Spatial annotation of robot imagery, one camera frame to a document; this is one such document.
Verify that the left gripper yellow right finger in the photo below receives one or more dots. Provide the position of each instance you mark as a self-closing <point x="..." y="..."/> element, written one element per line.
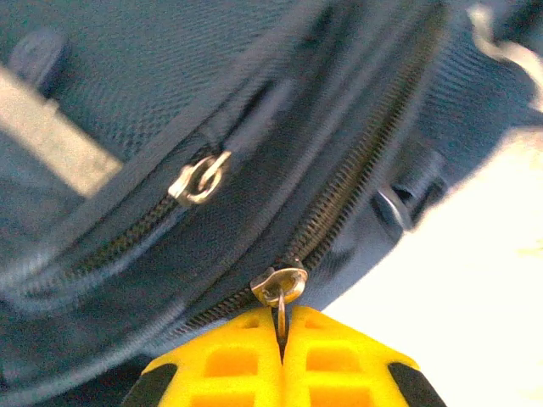
<point x="382" y="386"/>

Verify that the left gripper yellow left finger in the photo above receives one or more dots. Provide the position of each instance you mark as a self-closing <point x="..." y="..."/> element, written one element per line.
<point x="191" y="390"/>

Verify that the navy blue student backpack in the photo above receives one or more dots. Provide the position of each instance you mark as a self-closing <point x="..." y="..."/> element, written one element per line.
<point x="148" y="106"/>

